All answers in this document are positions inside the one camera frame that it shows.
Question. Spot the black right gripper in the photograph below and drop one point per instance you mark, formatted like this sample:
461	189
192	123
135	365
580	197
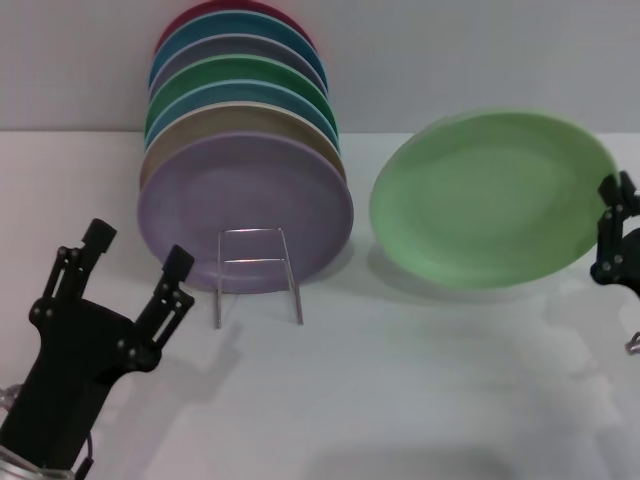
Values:
620	275

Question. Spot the maroon red plate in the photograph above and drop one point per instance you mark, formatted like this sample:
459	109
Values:
200	7

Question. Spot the grey plate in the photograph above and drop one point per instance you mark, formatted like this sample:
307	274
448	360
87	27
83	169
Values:
240	47

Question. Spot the lavender purple plate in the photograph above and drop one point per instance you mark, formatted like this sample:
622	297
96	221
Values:
240	190

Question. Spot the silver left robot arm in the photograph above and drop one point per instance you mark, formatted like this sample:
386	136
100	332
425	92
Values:
25	462

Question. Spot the light blue plate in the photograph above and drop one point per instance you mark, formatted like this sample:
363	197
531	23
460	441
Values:
235	95

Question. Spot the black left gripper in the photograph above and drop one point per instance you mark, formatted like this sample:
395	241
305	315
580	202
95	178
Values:
70	360

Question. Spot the teal blue plate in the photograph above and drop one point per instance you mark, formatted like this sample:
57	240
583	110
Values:
240	27

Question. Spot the dark green plate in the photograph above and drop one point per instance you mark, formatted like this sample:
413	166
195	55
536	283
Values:
240	70

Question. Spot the beige plate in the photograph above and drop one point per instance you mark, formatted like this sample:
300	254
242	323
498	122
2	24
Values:
225	120

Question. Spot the light green plate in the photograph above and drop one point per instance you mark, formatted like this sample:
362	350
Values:
480	210

